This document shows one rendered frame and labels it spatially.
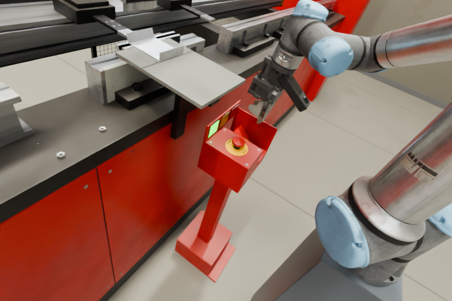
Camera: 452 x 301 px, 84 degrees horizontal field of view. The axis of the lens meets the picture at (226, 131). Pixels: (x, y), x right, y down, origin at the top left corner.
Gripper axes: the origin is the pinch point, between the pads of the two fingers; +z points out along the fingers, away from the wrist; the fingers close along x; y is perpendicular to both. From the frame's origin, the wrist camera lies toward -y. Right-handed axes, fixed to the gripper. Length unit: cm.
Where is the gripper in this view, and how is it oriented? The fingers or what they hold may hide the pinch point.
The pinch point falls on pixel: (261, 121)
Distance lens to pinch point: 80.2
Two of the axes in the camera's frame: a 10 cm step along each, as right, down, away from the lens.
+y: -8.0, -5.5, 2.2
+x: -5.1, 4.7, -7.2
